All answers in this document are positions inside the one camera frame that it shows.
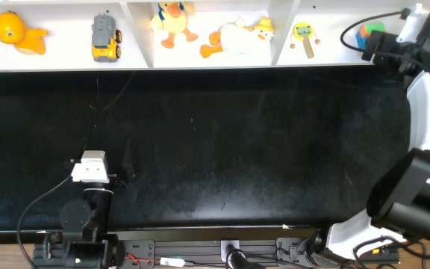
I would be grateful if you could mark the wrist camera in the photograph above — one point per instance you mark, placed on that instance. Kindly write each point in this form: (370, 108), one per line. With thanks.
(411, 26)
(91, 168)

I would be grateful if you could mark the grey and yellow toy truck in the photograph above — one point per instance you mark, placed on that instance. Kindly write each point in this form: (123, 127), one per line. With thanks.
(105, 41)

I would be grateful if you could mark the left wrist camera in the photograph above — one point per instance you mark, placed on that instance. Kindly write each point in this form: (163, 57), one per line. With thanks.
(91, 168)

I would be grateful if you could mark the many-coloured puzzle cube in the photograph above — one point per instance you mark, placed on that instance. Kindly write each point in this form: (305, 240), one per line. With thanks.
(364, 33)

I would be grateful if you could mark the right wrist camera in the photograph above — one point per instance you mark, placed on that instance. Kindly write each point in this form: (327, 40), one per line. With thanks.
(411, 26)

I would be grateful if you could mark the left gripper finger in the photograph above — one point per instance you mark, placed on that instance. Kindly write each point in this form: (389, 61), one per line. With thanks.
(129, 162)

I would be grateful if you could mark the yellow rattle drum toy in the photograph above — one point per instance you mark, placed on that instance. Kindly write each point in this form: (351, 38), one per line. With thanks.
(304, 33)

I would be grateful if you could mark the yellow plush duck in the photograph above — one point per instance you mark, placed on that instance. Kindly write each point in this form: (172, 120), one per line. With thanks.
(174, 20)

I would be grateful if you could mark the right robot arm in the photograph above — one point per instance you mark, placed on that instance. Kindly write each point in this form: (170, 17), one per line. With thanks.
(424, 112)

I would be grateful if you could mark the yellow rubber duck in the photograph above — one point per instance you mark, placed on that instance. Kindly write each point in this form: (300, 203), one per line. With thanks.
(13, 31)

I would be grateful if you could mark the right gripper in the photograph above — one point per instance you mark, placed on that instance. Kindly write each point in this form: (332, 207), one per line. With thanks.
(384, 46)

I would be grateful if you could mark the white shelf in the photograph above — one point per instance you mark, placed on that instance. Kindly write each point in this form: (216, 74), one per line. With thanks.
(69, 56)

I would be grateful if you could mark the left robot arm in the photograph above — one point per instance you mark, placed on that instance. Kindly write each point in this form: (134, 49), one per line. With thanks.
(88, 213)

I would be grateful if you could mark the mounting rail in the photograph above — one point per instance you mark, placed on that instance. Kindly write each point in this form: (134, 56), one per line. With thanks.
(200, 254)

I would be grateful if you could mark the white plush duck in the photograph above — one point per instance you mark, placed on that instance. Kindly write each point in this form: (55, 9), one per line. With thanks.
(241, 39)

